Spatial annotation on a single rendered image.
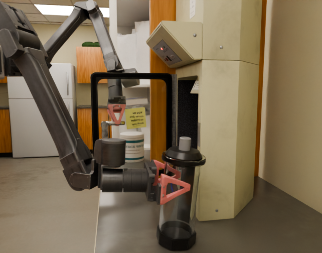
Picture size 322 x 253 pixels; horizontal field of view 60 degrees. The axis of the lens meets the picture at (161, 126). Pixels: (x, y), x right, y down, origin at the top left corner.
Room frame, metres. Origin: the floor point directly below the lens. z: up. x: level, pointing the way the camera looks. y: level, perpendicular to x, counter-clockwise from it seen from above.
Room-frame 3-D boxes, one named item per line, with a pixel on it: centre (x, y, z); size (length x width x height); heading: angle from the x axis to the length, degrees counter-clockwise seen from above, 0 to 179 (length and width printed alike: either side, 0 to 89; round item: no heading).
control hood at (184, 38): (0.94, -0.03, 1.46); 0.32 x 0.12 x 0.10; 10
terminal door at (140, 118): (1.05, 0.10, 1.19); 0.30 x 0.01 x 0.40; 106
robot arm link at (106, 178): (0.65, 0.12, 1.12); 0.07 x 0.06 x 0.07; 100
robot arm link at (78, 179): (0.66, 0.14, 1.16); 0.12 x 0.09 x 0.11; 73
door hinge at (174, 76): (1.09, -0.05, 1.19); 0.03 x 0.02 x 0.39; 10
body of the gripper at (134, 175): (0.66, 0.06, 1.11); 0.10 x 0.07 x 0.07; 10
